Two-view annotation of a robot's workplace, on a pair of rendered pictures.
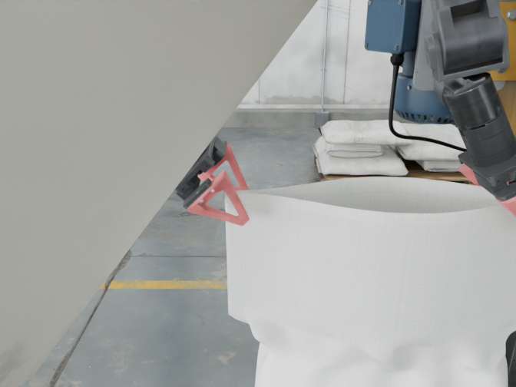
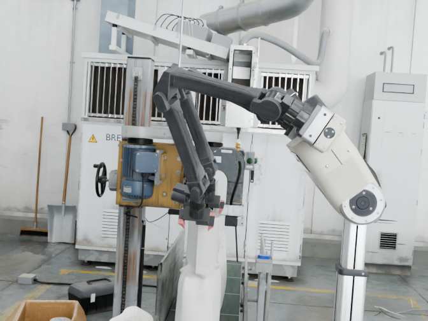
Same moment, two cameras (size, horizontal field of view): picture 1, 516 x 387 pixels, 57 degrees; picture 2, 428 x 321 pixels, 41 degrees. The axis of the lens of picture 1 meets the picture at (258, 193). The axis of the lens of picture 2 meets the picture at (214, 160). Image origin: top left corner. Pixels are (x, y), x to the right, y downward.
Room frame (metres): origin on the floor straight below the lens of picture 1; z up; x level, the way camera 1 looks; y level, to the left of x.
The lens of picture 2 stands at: (0.45, 2.29, 1.42)
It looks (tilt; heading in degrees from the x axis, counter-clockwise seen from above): 3 degrees down; 273
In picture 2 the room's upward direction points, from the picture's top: 4 degrees clockwise
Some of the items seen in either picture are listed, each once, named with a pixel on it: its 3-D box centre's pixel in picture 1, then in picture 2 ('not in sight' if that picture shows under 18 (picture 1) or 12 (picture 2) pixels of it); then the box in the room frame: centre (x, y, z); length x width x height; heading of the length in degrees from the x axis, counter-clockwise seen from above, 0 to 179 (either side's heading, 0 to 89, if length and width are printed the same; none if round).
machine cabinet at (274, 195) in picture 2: not in sight; (197, 164); (0.94, -3.74, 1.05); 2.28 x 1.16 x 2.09; 0
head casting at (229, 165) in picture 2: not in sight; (220, 171); (0.56, -0.62, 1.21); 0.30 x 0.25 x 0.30; 90
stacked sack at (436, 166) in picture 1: (437, 153); not in sight; (3.72, -1.46, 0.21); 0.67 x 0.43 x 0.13; 0
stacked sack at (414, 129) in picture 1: (424, 133); not in sight; (3.92, -1.40, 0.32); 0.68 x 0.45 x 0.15; 90
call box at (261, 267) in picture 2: not in sight; (263, 263); (0.32, -0.37, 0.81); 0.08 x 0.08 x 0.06; 0
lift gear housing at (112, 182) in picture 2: not in sight; (114, 180); (1.09, -0.56, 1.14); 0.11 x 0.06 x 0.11; 90
